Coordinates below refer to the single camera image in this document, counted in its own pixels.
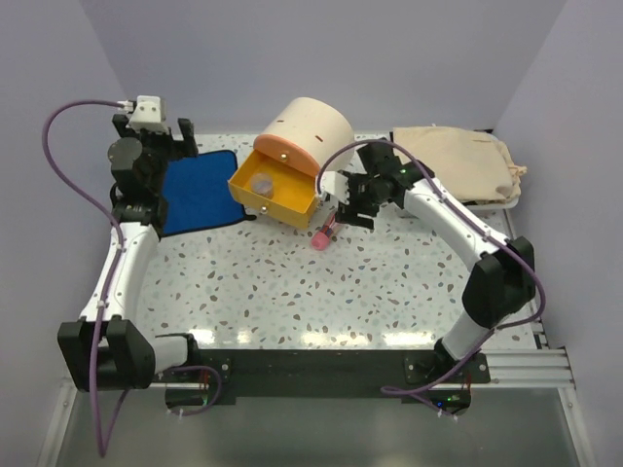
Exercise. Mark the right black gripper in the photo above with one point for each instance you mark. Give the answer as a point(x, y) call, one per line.
point(349, 213)

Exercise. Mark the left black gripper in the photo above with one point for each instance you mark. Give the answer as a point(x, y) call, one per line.
point(165, 138)

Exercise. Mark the pink pencil case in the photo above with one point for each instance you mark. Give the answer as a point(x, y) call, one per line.
point(323, 237)

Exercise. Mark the clear box of clips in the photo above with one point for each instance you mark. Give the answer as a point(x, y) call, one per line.
point(262, 184)

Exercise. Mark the yellow drawer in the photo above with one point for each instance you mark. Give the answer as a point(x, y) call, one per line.
point(275, 189)

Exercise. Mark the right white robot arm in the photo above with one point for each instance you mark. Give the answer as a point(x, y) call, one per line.
point(501, 270)

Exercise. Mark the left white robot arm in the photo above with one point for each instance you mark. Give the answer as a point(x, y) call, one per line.
point(103, 348)

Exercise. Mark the blue cloth mat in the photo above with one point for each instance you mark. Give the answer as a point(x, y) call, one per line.
point(197, 194)

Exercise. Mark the beige cloth bag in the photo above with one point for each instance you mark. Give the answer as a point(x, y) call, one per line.
point(462, 155)

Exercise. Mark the beige round drawer cabinet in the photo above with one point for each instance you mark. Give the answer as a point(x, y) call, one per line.
point(303, 137)

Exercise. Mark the white tray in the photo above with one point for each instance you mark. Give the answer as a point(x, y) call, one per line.
point(487, 206)

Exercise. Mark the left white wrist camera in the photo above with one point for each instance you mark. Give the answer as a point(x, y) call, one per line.
point(148, 113)

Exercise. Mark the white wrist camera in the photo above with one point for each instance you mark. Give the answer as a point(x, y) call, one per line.
point(148, 113)
point(335, 184)

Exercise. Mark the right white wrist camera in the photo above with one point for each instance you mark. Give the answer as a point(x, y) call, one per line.
point(335, 184)

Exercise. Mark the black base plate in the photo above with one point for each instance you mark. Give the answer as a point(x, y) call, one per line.
point(318, 374)

